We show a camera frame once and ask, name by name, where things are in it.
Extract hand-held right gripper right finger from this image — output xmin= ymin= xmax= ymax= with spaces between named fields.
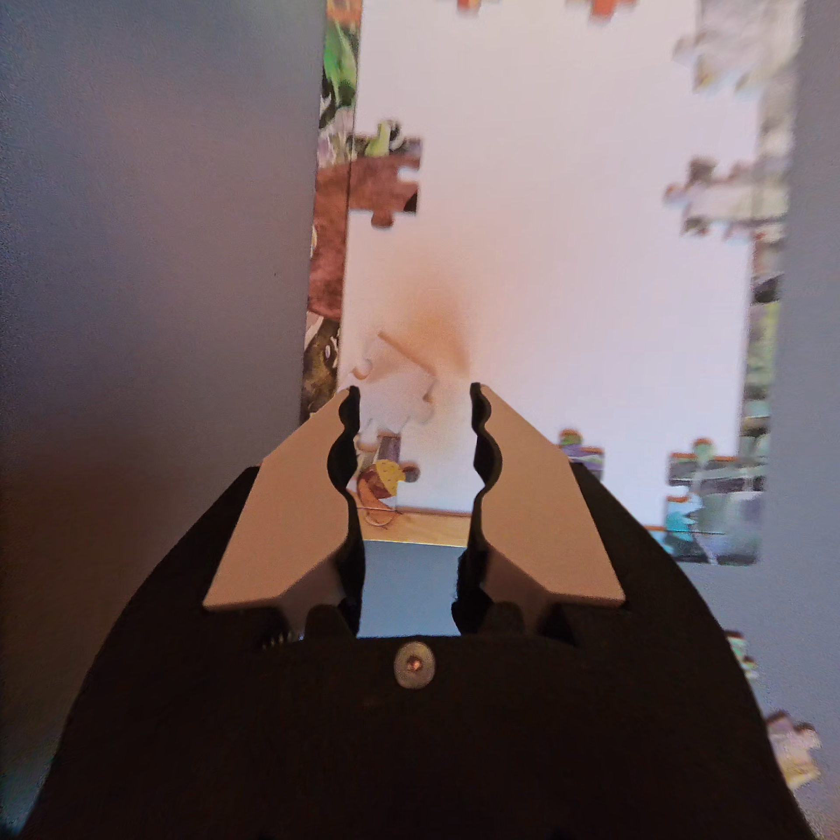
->
xmin=469 ymin=382 xmax=627 ymax=610

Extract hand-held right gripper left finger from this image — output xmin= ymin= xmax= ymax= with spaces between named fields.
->
xmin=202 ymin=386 xmax=363 ymax=613

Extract puzzle frame tray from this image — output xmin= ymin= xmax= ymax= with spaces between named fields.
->
xmin=300 ymin=0 xmax=805 ymax=567

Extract grey desk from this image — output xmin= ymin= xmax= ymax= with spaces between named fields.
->
xmin=0 ymin=0 xmax=840 ymax=840

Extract purple puzzle piece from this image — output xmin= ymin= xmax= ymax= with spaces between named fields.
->
xmin=556 ymin=428 xmax=606 ymax=483

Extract yellow brown puzzle piece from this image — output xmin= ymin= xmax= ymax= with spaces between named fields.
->
xmin=356 ymin=434 xmax=422 ymax=527

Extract teal grey puzzle piece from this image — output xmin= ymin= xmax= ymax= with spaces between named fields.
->
xmin=664 ymin=438 xmax=767 ymax=526

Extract pastel puzzle piece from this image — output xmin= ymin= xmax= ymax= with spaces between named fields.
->
xmin=763 ymin=710 xmax=823 ymax=790
xmin=724 ymin=629 xmax=761 ymax=682

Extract green white puzzle piece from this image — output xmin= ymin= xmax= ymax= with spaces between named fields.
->
xmin=356 ymin=120 xmax=423 ymax=160

